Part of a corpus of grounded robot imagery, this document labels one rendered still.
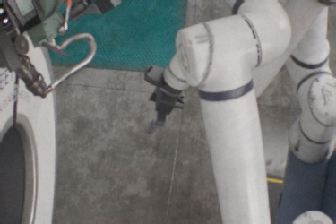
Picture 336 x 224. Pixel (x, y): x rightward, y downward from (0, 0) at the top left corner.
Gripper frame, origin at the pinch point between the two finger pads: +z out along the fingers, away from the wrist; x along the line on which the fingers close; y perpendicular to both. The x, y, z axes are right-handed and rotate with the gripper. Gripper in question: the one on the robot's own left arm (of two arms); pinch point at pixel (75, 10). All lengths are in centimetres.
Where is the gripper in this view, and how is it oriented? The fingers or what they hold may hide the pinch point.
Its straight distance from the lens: 157.7
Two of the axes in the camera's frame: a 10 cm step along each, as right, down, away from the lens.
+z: -7.6, 3.9, 5.2
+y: -3.3, 4.6, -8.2
